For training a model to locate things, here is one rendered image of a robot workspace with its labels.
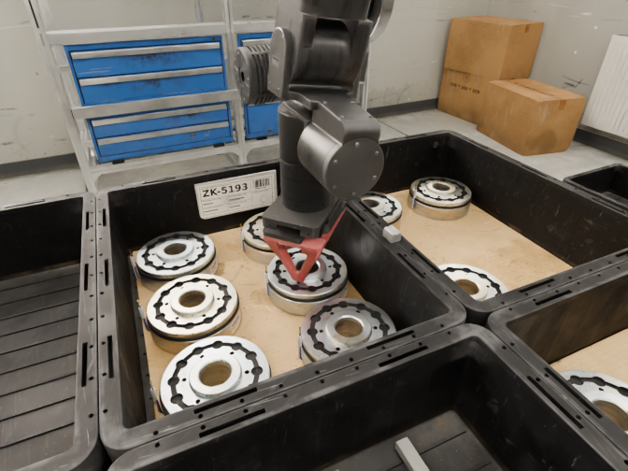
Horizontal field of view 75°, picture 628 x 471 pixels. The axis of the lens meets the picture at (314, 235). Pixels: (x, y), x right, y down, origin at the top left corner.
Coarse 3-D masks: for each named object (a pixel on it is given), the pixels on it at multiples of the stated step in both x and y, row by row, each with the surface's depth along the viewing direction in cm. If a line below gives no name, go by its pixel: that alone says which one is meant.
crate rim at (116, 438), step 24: (240, 168) 61; (120, 192) 56; (96, 216) 50; (360, 216) 50; (96, 240) 46; (384, 240) 45; (408, 264) 43; (432, 288) 39; (456, 312) 36; (384, 336) 34; (408, 336) 34; (120, 360) 32; (336, 360) 32; (360, 360) 32; (120, 384) 30; (264, 384) 30; (288, 384) 30; (120, 408) 28; (192, 408) 28; (216, 408) 28; (120, 432) 27; (144, 432) 27; (168, 432) 27; (120, 456) 26
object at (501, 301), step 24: (384, 144) 70; (480, 144) 69; (528, 168) 62; (576, 192) 55; (624, 216) 50; (432, 264) 42; (600, 264) 42; (456, 288) 39; (528, 288) 39; (552, 288) 39; (480, 312) 36
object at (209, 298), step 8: (184, 288) 48; (192, 288) 48; (200, 288) 48; (208, 288) 48; (176, 296) 47; (184, 296) 48; (208, 296) 47; (176, 304) 46; (208, 304) 46; (176, 312) 45; (184, 312) 45; (192, 312) 45; (200, 312) 45
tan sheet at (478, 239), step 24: (408, 192) 77; (408, 216) 69; (480, 216) 69; (408, 240) 63; (432, 240) 63; (456, 240) 63; (480, 240) 63; (504, 240) 63; (528, 240) 63; (480, 264) 58; (504, 264) 58; (528, 264) 58; (552, 264) 58
